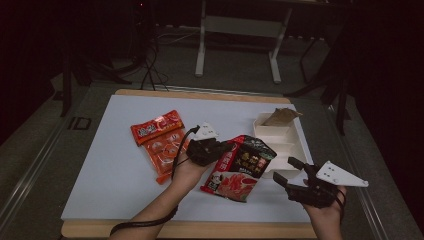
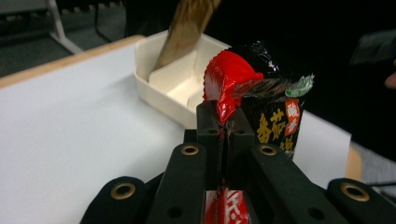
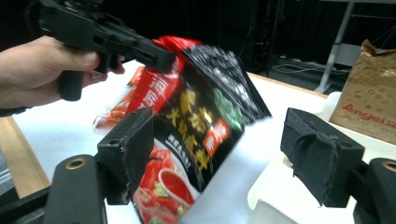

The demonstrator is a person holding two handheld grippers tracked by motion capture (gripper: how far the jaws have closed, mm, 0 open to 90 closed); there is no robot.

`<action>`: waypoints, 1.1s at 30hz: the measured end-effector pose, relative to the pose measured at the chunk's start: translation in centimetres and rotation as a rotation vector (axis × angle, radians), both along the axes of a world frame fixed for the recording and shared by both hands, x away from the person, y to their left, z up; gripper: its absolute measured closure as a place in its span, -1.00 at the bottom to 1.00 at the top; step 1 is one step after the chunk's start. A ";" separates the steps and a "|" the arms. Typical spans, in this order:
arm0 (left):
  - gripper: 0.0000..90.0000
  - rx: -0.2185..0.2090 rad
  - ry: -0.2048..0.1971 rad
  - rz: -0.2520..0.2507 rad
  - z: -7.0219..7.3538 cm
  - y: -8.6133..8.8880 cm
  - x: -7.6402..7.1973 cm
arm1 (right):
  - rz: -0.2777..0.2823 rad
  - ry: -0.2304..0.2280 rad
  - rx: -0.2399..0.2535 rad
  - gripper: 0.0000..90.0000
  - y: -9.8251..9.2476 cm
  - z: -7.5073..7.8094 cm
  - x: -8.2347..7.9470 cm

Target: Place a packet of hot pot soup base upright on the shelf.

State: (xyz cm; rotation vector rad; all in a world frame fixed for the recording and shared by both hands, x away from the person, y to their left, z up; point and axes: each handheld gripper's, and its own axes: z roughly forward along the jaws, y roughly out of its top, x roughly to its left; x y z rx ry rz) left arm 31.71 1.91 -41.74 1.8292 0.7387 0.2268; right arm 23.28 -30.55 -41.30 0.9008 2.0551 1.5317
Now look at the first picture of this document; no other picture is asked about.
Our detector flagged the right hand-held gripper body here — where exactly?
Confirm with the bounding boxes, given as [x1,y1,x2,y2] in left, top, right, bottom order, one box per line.
[286,160,369,209]

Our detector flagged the orange snack packet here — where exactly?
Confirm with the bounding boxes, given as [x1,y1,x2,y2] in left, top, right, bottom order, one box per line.
[130,109,191,185]

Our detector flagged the red and black seasoning packet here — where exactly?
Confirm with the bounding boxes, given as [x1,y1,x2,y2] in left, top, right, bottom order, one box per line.
[199,134,278,203]

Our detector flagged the person's right hand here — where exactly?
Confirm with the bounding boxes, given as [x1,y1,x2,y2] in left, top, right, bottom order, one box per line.
[301,185,348,231]

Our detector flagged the white cardboard box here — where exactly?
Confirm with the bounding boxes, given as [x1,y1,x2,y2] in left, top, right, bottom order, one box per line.
[252,112,309,180]

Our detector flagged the wooden table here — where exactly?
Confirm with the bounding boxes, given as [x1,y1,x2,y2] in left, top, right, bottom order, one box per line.
[60,88,318,239]

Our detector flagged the white metal stand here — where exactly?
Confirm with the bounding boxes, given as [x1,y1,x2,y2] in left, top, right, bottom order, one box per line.
[194,0,294,84]

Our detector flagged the black stand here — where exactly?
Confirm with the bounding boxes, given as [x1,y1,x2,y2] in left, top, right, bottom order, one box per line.
[59,49,133,118]

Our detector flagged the black tripod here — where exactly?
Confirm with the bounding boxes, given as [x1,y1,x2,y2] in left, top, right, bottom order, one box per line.
[284,19,354,136]

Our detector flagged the gold foil snack packet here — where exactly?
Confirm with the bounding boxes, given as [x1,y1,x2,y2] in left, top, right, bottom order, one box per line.
[261,107,303,128]

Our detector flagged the person's left hand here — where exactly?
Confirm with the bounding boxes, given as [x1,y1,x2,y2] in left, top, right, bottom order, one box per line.
[171,155,218,195]

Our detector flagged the metal floor rail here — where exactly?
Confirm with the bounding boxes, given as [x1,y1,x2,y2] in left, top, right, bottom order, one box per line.
[0,113,76,229]
[324,104,389,240]

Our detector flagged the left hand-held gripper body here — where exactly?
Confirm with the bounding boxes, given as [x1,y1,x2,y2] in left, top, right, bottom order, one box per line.
[185,121,221,168]

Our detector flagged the white table mat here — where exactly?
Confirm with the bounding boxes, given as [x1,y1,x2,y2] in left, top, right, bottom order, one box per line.
[61,94,313,224]

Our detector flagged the black floor cables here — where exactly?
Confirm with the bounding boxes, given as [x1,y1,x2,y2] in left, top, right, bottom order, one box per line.
[138,29,173,92]

